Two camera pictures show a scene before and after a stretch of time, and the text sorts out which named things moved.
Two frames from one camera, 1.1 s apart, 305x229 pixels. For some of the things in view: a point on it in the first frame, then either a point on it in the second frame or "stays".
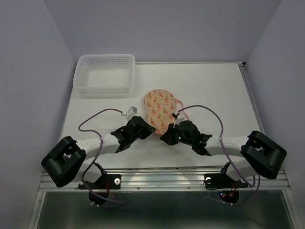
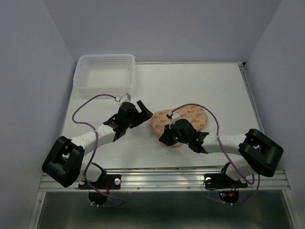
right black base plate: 218,181 stays
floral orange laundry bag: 160,105 → 196,115
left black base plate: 106,182 stays
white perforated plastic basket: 104,73 stays
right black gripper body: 175,136 stays
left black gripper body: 143,132 → 135,120
